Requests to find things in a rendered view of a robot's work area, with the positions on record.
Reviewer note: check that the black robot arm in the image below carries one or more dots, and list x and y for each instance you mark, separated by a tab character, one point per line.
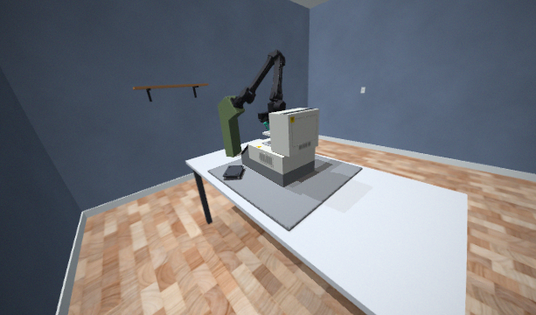
276	102

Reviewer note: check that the white thermal cycler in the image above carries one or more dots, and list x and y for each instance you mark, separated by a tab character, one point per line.
289	153

